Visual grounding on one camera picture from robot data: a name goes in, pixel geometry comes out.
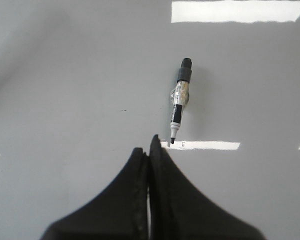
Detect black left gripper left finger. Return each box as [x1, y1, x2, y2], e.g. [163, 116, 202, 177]
[41, 147, 149, 240]

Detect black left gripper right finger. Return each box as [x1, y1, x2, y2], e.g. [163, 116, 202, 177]
[149, 135, 265, 240]

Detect black whiteboard marker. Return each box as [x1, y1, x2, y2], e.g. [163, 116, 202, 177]
[170, 58, 192, 145]

